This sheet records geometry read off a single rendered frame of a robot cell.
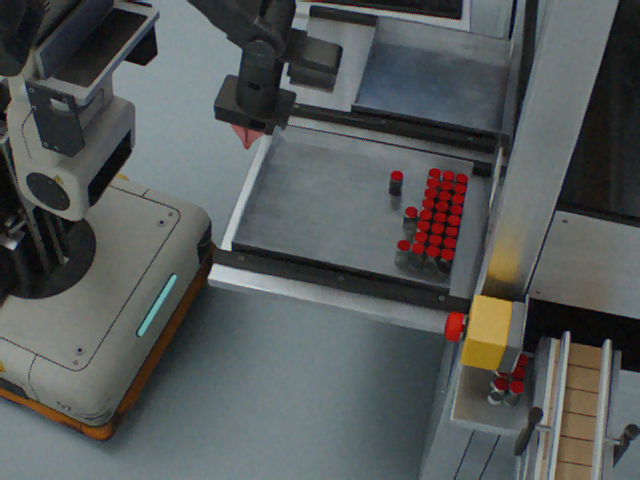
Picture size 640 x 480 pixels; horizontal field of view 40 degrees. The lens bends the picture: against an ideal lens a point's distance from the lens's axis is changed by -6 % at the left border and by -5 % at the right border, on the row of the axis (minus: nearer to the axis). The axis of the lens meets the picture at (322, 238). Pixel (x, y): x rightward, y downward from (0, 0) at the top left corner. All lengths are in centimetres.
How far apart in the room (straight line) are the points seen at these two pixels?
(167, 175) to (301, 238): 133
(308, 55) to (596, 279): 47
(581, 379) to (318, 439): 105
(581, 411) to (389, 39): 85
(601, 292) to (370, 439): 112
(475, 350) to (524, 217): 20
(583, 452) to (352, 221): 53
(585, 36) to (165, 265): 146
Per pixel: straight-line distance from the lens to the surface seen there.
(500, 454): 170
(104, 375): 205
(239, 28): 108
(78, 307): 214
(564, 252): 117
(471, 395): 132
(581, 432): 127
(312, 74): 115
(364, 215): 147
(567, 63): 95
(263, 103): 120
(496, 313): 121
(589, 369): 132
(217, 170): 272
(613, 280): 121
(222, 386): 231
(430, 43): 179
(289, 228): 145
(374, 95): 167
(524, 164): 105
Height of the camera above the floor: 203
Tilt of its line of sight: 53 degrees down
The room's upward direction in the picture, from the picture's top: 2 degrees clockwise
